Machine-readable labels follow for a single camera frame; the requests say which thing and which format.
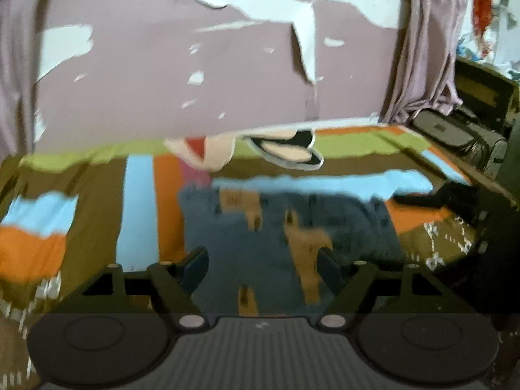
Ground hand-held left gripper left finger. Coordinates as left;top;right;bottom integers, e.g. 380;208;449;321
61;246;210;330

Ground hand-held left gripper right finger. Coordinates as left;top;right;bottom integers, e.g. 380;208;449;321
317;248;461;330

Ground blue patched jeans pants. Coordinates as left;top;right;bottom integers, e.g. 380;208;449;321
178;185;408;318

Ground colourful printed bed sheet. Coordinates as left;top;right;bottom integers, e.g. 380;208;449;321
0;124;488;390

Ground dark object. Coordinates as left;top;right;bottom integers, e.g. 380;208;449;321
390;181;488;226

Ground grey bag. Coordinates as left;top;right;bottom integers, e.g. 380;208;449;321
409;107;509;171

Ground dark cabinet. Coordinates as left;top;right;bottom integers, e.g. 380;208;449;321
454;56;520;135

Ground pink curtain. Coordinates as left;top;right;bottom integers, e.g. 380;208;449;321
0;0;49;157
382;0;477;126

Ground red cloth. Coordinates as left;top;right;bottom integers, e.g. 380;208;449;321
472;0;495;55

